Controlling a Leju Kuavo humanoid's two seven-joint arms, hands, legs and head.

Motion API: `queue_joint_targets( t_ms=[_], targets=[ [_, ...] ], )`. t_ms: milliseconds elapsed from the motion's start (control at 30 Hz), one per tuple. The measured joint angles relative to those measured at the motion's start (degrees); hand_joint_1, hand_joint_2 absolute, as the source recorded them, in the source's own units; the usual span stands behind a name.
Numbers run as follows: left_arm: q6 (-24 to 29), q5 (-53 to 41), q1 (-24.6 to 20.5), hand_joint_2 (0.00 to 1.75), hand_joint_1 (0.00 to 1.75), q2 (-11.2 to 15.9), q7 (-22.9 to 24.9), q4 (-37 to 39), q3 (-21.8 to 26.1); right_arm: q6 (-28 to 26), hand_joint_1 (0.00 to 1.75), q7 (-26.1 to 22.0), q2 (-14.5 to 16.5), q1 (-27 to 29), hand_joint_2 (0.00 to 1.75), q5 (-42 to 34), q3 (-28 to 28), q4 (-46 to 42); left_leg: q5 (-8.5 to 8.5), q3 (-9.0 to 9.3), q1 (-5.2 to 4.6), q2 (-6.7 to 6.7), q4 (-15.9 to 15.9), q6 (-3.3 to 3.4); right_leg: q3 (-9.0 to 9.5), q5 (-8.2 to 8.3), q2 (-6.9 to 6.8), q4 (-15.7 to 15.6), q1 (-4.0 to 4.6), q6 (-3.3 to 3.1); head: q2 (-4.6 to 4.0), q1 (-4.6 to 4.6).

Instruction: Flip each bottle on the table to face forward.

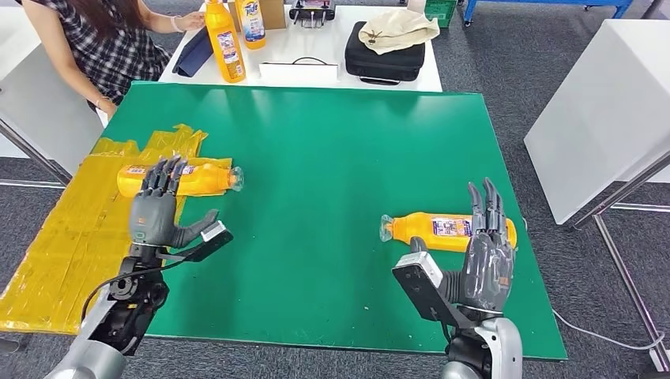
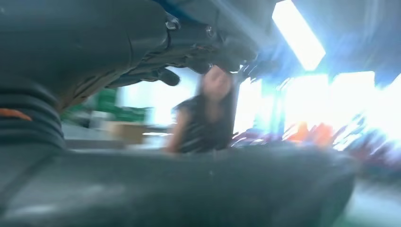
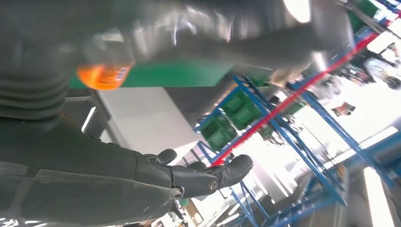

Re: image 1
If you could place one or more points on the yellow taped cardboard sheet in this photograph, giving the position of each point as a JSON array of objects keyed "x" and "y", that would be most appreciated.
[{"x": 68, "y": 246}]

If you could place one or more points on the person's right hand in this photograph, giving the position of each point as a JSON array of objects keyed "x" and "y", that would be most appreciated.
[{"x": 107, "y": 107}]

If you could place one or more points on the grey metal desk leg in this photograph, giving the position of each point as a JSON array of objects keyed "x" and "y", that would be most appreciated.
[{"x": 31, "y": 151}]

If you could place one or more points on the beige cloth bag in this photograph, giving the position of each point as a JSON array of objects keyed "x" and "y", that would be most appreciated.
[{"x": 399, "y": 31}]

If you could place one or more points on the brown cardboard box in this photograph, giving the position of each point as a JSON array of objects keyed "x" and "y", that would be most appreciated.
[{"x": 275, "y": 14}]

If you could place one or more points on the tablet in blue case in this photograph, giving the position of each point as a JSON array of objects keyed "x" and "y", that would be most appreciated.
[{"x": 192, "y": 57}]

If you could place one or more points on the black carrying case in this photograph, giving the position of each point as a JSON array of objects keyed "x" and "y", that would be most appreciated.
[{"x": 385, "y": 68}]

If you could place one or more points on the person's left hand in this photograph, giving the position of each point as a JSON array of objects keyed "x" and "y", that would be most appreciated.
[{"x": 191, "y": 22}]

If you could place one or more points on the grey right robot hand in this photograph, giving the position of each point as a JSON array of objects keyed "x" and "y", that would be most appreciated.
[{"x": 487, "y": 272}]

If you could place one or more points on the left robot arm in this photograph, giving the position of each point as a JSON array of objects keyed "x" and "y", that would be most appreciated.
[{"x": 115, "y": 314}]

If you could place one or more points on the green table board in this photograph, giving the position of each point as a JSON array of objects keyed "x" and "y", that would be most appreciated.
[{"x": 324, "y": 209}]

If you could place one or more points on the black controller device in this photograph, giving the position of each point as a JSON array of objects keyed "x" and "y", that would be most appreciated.
[{"x": 312, "y": 11}]

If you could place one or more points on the white seat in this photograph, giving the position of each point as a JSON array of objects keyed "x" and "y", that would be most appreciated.
[{"x": 102, "y": 117}]

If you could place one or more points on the white desk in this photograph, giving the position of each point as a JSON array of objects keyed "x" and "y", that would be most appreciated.
[{"x": 31, "y": 104}]

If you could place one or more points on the white side table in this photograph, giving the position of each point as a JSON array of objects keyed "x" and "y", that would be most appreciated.
[{"x": 602, "y": 104}]

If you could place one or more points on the orange detergent bottle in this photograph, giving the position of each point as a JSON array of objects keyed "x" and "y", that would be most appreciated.
[
  {"x": 418, "y": 230},
  {"x": 251, "y": 23},
  {"x": 209, "y": 180},
  {"x": 225, "y": 47}
]

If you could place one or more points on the blue metal rack frame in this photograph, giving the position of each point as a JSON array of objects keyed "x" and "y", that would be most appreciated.
[{"x": 544, "y": 2}]

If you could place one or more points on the person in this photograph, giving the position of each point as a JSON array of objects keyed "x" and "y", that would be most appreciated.
[{"x": 104, "y": 47}]

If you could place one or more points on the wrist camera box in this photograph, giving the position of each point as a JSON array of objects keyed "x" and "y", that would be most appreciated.
[
  {"x": 418, "y": 282},
  {"x": 214, "y": 235}
]

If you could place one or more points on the white flat box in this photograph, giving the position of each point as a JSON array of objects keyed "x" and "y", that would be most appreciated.
[{"x": 298, "y": 76}]

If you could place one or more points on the grey metal table frame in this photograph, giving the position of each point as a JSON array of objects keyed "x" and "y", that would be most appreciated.
[{"x": 626, "y": 289}]

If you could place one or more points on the green plastic crate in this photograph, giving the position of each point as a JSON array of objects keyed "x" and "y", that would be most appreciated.
[{"x": 439, "y": 13}]

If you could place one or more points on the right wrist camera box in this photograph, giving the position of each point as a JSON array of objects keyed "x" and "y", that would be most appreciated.
[{"x": 418, "y": 282}]

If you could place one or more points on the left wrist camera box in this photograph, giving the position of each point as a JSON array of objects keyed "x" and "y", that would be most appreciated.
[{"x": 214, "y": 235}]

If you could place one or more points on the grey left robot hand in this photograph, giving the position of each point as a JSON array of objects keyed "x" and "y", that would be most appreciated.
[{"x": 152, "y": 219}]

